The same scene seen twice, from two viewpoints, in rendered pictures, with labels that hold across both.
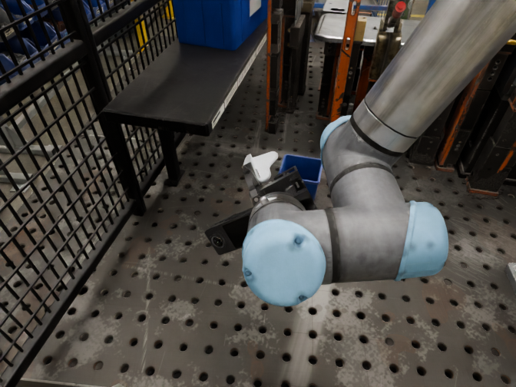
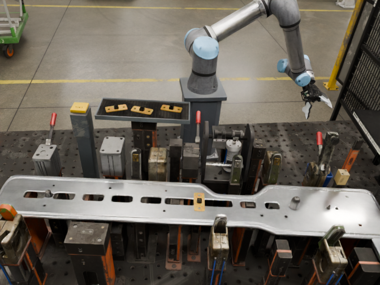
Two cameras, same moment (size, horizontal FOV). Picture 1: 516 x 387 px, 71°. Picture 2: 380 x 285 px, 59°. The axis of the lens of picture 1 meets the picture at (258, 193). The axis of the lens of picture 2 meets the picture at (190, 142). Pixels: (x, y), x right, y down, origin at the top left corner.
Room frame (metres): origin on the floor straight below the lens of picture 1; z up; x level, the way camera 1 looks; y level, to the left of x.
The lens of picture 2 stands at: (1.77, -1.10, 1.90)
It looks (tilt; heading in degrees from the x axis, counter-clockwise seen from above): 38 degrees down; 164
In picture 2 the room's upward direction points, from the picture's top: 4 degrees clockwise
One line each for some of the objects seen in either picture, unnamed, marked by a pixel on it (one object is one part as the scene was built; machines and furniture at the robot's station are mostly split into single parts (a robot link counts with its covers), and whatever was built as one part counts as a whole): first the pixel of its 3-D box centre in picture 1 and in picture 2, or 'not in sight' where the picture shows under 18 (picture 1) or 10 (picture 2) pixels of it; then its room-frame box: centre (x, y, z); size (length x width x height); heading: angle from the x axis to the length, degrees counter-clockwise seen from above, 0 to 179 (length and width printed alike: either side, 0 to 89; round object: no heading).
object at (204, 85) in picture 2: not in sight; (203, 77); (0.37, -0.66, 1.15); 0.15 x 0.15 x 0.10
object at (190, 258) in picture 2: not in sight; (195, 225); (0.99, -0.83, 0.84); 0.13 x 0.05 x 0.29; 166
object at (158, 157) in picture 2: not in sight; (158, 189); (0.82, -0.95, 0.89); 0.13 x 0.11 x 0.38; 166
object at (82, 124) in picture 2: not in sight; (87, 151); (0.56, -1.23, 0.92); 0.08 x 0.08 x 0.44; 76
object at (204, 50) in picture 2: not in sight; (204, 54); (0.36, -0.66, 1.27); 0.13 x 0.12 x 0.14; 1
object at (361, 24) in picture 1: (348, 82); (328, 204); (1.02, -0.27, 0.88); 0.04 x 0.04 x 0.36; 76
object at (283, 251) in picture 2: not in sight; (274, 273); (1.24, -0.61, 0.84); 0.11 x 0.08 x 0.29; 166
